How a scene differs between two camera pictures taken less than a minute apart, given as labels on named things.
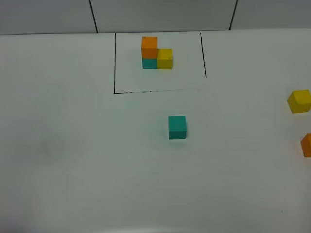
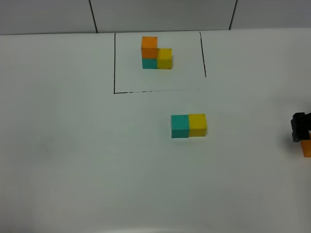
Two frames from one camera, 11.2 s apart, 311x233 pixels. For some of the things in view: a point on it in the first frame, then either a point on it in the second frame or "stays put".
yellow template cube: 164,58 stays put
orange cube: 305,143 stays put
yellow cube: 299,101 → 197,124
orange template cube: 149,47 stays put
